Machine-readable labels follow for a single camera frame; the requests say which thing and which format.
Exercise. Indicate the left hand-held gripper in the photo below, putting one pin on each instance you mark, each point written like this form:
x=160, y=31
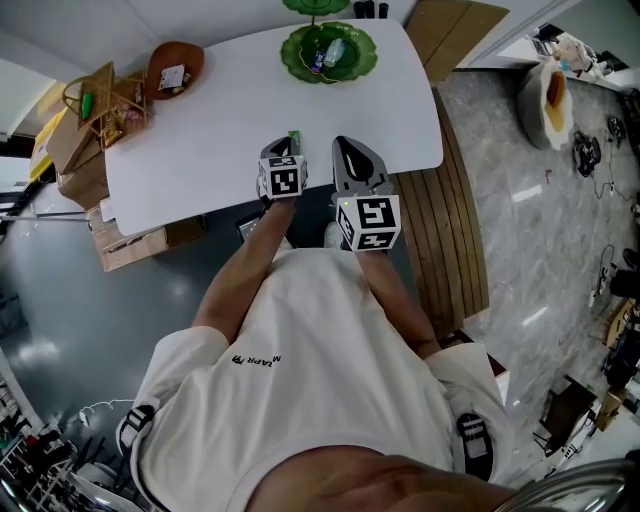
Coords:
x=282, y=177

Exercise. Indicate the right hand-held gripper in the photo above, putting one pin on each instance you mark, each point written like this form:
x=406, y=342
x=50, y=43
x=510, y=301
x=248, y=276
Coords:
x=372, y=215

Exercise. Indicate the green snack packet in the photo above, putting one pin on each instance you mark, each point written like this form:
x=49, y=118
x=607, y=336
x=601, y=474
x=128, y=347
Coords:
x=295, y=133

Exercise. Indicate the blue snack packet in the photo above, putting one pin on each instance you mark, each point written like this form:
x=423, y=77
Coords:
x=317, y=59

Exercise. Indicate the clear snack packet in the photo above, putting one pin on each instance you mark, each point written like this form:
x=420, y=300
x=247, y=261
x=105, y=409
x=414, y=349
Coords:
x=334, y=51

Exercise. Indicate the green tiered glass plate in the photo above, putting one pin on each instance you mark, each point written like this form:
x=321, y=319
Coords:
x=360, y=55

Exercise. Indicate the person's right forearm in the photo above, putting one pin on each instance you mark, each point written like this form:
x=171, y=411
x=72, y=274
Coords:
x=400, y=305

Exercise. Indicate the person's left forearm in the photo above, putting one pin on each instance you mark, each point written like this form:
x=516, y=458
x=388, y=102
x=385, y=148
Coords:
x=240, y=270

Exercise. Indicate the white shoe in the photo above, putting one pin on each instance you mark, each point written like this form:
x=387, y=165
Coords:
x=332, y=235

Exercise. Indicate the wooden slatted platform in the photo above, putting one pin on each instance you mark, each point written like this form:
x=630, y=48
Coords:
x=445, y=235

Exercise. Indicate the brown leaf-shaped bowl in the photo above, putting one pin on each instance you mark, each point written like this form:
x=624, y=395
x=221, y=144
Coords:
x=192, y=57

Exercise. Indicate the black cylinder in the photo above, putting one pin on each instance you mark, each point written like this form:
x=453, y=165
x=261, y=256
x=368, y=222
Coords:
x=383, y=8
x=371, y=8
x=360, y=9

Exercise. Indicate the large cardboard box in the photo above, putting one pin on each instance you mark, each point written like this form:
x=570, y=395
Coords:
x=135, y=247

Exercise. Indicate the person's white t-shirt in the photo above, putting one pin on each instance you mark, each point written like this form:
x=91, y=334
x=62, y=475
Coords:
x=320, y=365

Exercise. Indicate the black floor robot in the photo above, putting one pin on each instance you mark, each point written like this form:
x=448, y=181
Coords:
x=617, y=130
x=587, y=152

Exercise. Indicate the yellow bin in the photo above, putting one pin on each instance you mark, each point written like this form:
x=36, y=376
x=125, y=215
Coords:
x=40, y=155

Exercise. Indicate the white cabinet brown top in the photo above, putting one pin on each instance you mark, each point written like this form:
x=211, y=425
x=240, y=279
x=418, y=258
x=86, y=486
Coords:
x=492, y=375

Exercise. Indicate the person's face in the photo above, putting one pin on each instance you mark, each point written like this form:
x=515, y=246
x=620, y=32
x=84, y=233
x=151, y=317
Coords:
x=390, y=482

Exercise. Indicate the dark chair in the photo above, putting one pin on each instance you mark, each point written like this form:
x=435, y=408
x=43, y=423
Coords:
x=565, y=415

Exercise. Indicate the silver headset rim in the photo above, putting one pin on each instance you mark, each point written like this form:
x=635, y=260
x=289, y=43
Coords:
x=580, y=487

